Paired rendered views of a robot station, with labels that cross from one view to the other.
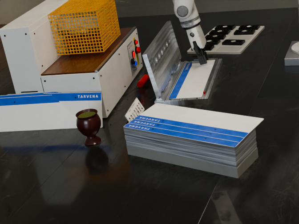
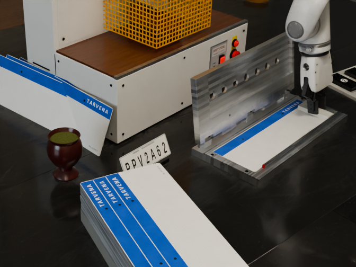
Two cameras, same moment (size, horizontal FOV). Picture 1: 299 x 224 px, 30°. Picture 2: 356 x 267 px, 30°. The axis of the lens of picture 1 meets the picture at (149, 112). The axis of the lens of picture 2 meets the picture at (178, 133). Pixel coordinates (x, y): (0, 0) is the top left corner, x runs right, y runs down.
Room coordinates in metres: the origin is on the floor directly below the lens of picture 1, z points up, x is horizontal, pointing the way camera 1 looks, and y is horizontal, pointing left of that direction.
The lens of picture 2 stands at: (0.63, -0.51, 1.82)
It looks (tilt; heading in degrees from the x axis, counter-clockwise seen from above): 31 degrees down; 22
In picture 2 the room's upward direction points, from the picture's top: 3 degrees clockwise
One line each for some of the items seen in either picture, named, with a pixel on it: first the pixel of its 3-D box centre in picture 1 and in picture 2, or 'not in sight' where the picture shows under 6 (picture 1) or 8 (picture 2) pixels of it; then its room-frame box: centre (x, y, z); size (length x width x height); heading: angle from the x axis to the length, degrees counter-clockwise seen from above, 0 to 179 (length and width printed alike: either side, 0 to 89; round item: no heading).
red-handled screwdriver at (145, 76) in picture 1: (146, 77); not in sight; (2.27, -0.01, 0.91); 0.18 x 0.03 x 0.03; 159
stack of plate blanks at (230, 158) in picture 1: (188, 141); (147, 250); (1.53, -0.10, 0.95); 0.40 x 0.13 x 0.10; 50
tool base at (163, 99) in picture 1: (190, 79); (273, 131); (2.14, -0.19, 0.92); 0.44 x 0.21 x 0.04; 163
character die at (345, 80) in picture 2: (202, 47); (343, 82); (2.54, -0.30, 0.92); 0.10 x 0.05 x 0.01; 61
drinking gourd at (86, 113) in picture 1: (89, 127); (64, 155); (1.75, 0.21, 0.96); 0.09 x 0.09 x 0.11
